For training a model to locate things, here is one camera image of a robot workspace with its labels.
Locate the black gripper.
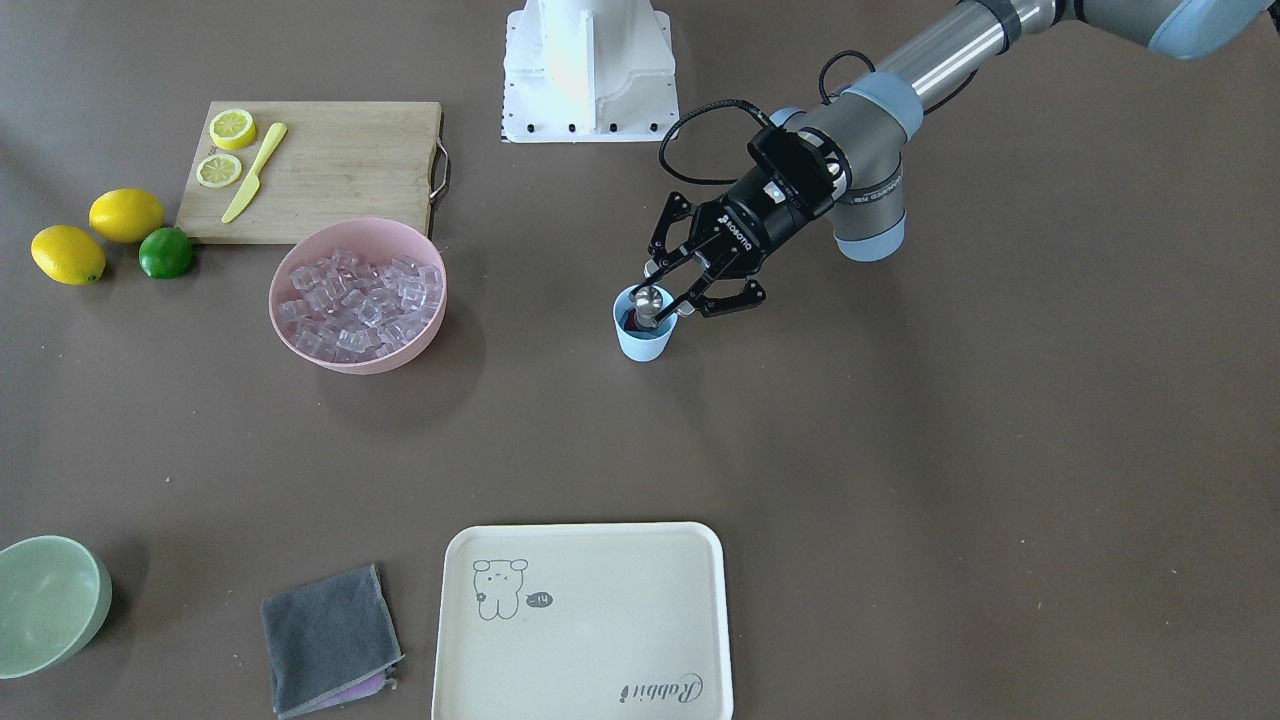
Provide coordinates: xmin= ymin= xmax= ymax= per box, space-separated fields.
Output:
xmin=643 ymin=126 xmax=851 ymax=325

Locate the steel muddler black tip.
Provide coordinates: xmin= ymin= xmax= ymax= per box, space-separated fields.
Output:
xmin=632 ymin=286 xmax=666 ymax=332

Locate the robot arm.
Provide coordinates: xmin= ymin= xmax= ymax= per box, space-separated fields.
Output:
xmin=622 ymin=1 xmax=1277 ymax=332

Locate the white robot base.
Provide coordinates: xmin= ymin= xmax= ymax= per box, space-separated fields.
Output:
xmin=500 ymin=1 xmax=680 ymax=143

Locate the light blue plastic cup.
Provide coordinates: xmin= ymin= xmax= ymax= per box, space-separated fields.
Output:
xmin=612 ymin=284 xmax=678 ymax=363

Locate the pile of ice cubes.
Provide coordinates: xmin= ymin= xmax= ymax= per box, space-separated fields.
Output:
xmin=270 ymin=247 xmax=445 ymax=365

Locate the pink bowl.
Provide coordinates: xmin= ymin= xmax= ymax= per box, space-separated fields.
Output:
xmin=268 ymin=218 xmax=447 ymax=375

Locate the wooden cutting board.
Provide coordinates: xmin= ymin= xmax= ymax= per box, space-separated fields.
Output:
xmin=174 ymin=100 xmax=447 ymax=245

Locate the cream rabbit tray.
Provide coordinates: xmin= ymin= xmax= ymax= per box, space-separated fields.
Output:
xmin=431 ymin=521 xmax=735 ymax=719

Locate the yellow plastic knife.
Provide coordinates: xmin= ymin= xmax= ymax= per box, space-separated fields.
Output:
xmin=220 ymin=122 xmax=288 ymax=224

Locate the lemon slice far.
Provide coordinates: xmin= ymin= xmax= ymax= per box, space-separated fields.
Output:
xmin=207 ymin=108 xmax=259 ymax=151

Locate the lemon slice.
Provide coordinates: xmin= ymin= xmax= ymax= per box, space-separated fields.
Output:
xmin=207 ymin=108 xmax=259 ymax=151
xmin=193 ymin=152 xmax=243 ymax=190

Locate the lemon slice near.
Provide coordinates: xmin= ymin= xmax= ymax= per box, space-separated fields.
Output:
xmin=193 ymin=152 xmax=243 ymax=190

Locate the grey folded cloth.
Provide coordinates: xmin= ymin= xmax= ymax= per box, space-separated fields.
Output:
xmin=260 ymin=564 xmax=404 ymax=719

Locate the green lime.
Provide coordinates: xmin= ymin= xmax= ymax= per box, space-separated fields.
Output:
xmin=137 ymin=227 xmax=195 ymax=281

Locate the whole yellow lemon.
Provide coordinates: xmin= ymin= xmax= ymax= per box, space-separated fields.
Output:
xmin=88 ymin=188 xmax=165 ymax=243
xmin=29 ymin=224 xmax=108 ymax=286

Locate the pale green bowl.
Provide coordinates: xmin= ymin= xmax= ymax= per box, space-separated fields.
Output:
xmin=1 ymin=536 xmax=113 ymax=680

